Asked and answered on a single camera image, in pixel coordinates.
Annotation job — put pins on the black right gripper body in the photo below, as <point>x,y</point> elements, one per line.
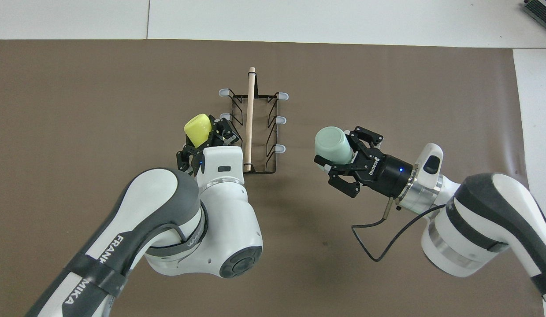
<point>385,174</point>

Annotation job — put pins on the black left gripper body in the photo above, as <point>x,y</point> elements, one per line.
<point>200,164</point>

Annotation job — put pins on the yellow plastic cup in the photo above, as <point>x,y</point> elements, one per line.
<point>198,128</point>

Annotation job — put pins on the pale green plastic cup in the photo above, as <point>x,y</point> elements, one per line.
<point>332,144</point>

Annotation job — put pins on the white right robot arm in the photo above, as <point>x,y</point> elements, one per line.
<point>475,220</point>

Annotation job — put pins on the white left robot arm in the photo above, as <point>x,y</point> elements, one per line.
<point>167,211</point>

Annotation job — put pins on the brown paper table mat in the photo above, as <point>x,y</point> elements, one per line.
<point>79,110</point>

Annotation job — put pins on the grey ribbed device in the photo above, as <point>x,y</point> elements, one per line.
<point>541,9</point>

